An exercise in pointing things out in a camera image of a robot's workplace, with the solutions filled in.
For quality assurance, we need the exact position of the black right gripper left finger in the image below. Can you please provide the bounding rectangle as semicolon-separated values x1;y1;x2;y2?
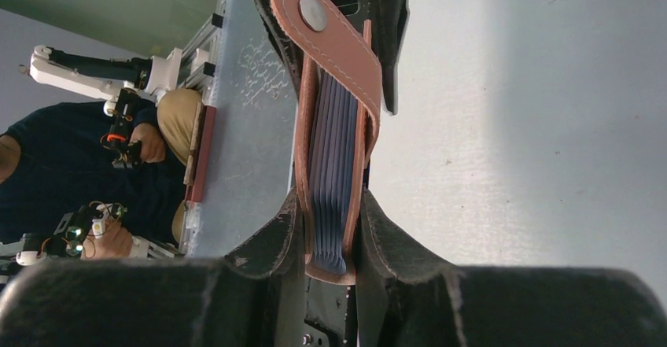
1;190;305;346

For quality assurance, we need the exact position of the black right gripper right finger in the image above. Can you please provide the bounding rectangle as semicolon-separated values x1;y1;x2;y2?
356;190;666;346

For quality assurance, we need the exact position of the orange leather card holder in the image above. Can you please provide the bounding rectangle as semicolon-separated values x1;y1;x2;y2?
270;0;382;286

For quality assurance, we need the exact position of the operator hand lower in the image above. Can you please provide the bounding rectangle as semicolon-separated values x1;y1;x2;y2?
81;221;133;260

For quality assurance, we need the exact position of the operator hand upper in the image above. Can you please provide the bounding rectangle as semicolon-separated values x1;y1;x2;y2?
130;123;166;164

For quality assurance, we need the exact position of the seated operator in dark shirt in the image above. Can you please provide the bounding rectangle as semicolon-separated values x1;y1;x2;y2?
1;89;202;244

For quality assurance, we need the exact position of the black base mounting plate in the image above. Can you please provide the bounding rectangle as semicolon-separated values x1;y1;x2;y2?
254;0;408;346

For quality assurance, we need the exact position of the aluminium frame rail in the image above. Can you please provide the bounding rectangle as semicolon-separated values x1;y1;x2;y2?
177;13;223;90

